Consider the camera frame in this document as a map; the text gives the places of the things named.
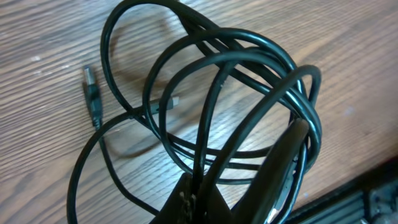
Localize black USB cable one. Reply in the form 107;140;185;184
66;64;162;224

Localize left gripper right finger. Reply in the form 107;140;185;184
231;119;309;224

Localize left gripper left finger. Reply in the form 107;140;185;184
150;173;232;224

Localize black USB cable two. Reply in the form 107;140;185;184
99;0;323;224

